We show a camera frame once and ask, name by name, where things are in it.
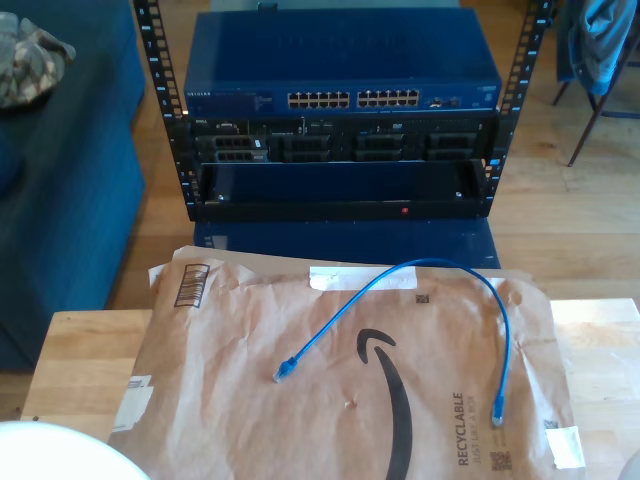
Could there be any blue network cable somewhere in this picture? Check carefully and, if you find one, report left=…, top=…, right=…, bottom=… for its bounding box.
left=272, top=257, right=512, bottom=428

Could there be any blue metal case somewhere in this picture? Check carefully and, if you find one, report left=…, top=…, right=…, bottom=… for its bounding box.
left=193, top=219, right=503, bottom=270

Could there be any black rack drawer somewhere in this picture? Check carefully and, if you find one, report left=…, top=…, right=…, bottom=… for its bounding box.
left=193, top=158, right=490, bottom=224

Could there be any black rack server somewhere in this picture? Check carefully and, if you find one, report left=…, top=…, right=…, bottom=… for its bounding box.
left=189, top=115, right=499, bottom=164

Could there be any brown paper mailer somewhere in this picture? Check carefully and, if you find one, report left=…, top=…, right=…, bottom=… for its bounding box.
left=107, top=244, right=587, bottom=480

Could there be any blue sofa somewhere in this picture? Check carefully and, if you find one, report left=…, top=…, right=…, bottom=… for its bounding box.
left=0, top=0, right=147, bottom=374

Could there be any dark metal chair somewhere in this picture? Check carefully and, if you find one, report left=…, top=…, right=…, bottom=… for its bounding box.
left=552, top=29, right=640, bottom=169

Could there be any camouflage cloth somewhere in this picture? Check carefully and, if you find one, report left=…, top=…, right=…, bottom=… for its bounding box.
left=0, top=12, right=77, bottom=110

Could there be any blue-grey jacket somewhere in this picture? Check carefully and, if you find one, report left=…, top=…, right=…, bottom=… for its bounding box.
left=556, top=0, right=637, bottom=96

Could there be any blue network switch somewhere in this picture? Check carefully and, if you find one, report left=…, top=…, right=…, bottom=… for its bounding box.
left=183, top=8, right=503, bottom=117

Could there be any black rack frame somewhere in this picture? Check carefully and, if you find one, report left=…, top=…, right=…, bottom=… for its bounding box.
left=130, top=0, right=555, bottom=224

